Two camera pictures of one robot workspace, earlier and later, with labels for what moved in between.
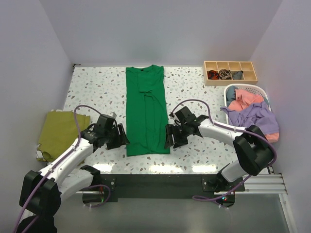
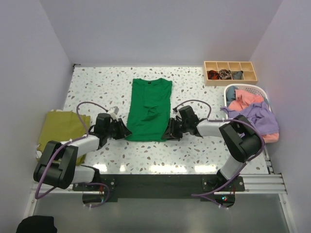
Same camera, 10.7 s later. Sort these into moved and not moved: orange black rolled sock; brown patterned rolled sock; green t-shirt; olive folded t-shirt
Moved: green t-shirt
Not moved: brown patterned rolled sock; olive folded t-shirt; orange black rolled sock
